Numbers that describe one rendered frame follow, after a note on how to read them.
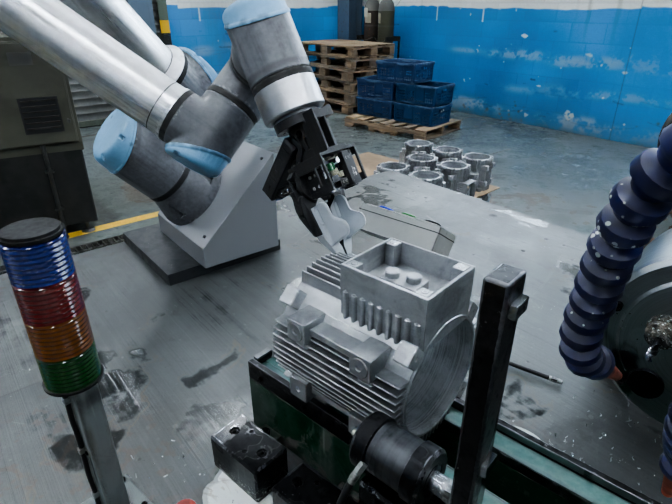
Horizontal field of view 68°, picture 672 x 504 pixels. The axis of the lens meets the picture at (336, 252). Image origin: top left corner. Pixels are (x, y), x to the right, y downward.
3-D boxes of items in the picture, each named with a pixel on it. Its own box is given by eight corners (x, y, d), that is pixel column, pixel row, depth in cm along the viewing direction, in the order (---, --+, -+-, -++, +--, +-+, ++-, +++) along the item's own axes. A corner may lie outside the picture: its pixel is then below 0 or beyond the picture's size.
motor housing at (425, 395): (471, 395, 71) (489, 278, 62) (391, 481, 58) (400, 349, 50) (361, 338, 83) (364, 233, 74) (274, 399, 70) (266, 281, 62)
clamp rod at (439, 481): (465, 499, 47) (467, 484, 46) (454, 513, 45) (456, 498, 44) (394, 453, 51) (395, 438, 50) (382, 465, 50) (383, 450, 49)
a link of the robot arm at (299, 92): (242, 104, 70) (292, 95, 77) (256, 137, 71) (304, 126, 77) (278, 75, 64) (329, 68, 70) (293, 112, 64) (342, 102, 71)
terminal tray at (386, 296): (469, 317, 61) (477, 265, 58) (421, 358, 54) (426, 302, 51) (389, 284, 68) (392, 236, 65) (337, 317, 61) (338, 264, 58)
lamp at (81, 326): (103, 344, 56) (95, 310, 54) (47, 371, 52) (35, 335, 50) (79, 323, 60) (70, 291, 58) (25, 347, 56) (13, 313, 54)
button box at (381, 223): (447, 262, 89) (458, 234, 89) (430, 254, 83) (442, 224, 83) (370, 235, 99) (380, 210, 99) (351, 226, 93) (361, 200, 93)
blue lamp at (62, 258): (85, 273, 52) (75, 234, 50) (23, 296, 48) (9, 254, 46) (61, 256, 56) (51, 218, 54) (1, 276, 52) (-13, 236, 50)
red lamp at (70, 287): (95, 310, 54) (85, 273, 52) (35, 335, 50) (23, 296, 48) (70, 291, 58) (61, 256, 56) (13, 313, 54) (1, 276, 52)
